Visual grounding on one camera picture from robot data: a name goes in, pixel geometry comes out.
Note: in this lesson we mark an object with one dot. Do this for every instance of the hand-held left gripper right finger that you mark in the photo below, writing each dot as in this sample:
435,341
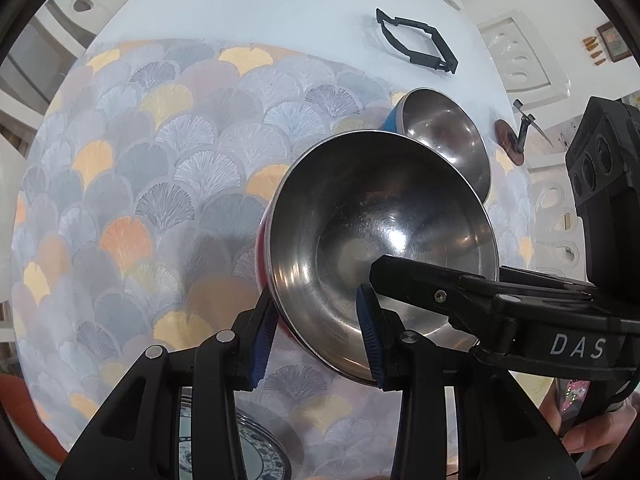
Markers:
370,340

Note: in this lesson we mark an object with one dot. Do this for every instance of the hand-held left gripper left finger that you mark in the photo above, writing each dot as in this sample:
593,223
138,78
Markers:
262,340

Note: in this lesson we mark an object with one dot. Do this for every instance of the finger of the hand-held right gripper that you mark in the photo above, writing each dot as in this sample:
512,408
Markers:
545,284
420,285

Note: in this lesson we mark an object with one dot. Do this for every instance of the red steel bowl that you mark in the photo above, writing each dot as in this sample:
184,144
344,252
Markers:
375,210

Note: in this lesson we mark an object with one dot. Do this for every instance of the blue floral ceramic plate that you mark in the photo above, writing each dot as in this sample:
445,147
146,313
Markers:
255,445

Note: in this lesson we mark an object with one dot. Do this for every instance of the person's right hand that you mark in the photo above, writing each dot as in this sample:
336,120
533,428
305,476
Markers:
600,435

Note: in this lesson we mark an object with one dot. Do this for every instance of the brown round coaster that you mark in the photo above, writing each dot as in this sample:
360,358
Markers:
507,142

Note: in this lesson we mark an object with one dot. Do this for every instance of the small black tool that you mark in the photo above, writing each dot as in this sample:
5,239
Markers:
525,127

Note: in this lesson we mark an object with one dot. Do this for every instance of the blue steel bowl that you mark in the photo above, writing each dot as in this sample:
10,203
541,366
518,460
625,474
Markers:
445,125

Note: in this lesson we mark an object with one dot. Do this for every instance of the fan pattern placemat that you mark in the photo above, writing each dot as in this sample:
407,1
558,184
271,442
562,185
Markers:
150,185

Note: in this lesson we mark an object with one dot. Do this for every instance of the black plastic frame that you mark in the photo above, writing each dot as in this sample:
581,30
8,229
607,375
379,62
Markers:
440,55

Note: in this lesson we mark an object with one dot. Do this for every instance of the framed wall picture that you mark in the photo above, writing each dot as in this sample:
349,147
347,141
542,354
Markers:
614,42

